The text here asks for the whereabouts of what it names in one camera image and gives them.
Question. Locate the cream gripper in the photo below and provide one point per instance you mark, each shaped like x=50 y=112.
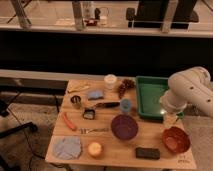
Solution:
x=169 y=119

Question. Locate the blue sponge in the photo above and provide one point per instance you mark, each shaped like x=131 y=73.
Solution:
x=95 y=95

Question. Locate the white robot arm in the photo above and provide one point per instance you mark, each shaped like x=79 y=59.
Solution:
x=187 y=86

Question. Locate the blue plastic cup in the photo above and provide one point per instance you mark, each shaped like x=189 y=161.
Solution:
x=125 y=105

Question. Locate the white plastic cup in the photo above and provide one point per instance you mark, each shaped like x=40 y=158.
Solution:
x=110 y=81

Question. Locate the small metal cup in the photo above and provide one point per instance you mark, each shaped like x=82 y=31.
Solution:
x=76 y=101

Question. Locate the red-brown bowl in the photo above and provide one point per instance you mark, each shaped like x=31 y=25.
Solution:
x=176 y=140

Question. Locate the green plastic tray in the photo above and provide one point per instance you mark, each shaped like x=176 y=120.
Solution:
x=149 y=90

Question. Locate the black rectangular block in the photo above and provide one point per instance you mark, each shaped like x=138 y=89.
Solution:
x=147 y=153

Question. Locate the purple bowl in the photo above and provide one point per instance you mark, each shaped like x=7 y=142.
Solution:
x=124 y=127

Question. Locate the bunch of dark grapes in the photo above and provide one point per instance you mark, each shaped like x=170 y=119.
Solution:
x=125 y=85

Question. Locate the yellow apple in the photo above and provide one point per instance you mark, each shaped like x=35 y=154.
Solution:
x=95 y=149

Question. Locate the metal fork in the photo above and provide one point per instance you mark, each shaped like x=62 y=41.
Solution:
x=86 y=131

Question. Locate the yellow banana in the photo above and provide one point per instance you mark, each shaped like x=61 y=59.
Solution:
x=79 y=88

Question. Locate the blue folded cloth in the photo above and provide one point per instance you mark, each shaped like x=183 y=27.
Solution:
x=67 y=148

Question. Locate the black office chair base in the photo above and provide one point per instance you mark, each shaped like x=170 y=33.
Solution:
x=33 y=128

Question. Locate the black handled strainer tool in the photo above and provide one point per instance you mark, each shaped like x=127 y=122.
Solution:
x=90 y=112

